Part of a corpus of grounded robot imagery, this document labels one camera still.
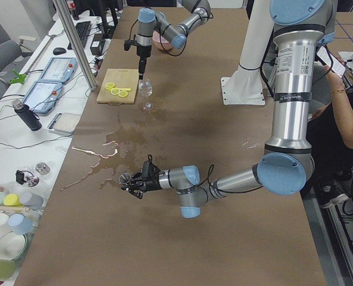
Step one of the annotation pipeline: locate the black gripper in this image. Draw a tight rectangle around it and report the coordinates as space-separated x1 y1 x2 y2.
136 45 151 79
121 161 162 199

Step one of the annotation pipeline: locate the steel jigger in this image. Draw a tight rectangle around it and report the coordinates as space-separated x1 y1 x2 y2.
118 173 131 185

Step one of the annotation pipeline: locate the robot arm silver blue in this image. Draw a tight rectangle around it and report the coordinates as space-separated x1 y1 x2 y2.
120 1 338 219
124 1 211 80

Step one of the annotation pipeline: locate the clear wine glass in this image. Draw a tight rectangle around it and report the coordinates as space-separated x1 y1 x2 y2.
138 79 153 111

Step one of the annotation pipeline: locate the pink bowl of ice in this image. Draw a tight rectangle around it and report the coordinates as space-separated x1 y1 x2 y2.
152 31 173 51

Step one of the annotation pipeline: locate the bamboo cutting board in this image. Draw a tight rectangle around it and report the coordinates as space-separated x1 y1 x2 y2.
96 69 139 104

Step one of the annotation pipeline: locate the far lemon slice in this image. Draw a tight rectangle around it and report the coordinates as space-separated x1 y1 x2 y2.
105 82 115 90

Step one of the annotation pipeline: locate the black keyboard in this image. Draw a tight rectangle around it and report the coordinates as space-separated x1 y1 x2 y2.
75 21 92 48

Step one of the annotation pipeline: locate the upper teach pendant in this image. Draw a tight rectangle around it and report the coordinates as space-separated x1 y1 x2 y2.
39 57 77 83

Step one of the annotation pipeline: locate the teach pendant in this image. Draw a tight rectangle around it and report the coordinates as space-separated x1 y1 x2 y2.
23 80 63 115
39 57 77 83

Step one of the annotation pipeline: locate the black computer mouse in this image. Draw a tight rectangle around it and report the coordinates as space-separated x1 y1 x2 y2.
52 47 67 55

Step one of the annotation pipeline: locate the grey cup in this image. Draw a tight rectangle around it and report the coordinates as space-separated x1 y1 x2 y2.
19 191 44 210

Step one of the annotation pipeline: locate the lower teach pendant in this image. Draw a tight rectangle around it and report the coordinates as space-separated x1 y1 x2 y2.
23 80 63 115

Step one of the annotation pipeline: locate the black water bottle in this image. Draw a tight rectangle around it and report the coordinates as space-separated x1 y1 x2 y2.
12 100 42 131

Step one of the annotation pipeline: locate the light blue cup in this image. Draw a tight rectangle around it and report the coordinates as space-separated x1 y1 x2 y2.
8 213 33 235

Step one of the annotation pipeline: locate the green clamp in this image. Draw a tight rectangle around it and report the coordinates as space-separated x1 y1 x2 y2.
9 69 27 85

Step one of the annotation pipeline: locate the yellow cup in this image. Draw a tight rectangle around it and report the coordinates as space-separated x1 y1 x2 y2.
3 194 22 207

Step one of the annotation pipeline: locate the smartphone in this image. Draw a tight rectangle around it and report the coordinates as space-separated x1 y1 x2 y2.
316 46 345 77

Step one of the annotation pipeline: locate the person in black shirt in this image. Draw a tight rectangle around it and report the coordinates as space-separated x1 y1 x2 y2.
307 65 353 209

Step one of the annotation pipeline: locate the lemon slice near handle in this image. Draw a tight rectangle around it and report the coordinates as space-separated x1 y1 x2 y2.
118 91 129 98

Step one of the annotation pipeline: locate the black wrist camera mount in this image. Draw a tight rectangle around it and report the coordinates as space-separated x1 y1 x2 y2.
124 39 138 51

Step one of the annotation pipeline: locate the aluminium frame post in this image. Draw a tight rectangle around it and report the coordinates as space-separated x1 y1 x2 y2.
53 0 97 91

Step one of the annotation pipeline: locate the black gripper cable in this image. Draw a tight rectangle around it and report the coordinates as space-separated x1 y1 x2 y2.
199 164 263 197

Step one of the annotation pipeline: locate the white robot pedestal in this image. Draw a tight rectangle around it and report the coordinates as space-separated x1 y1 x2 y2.
221 1 268 105

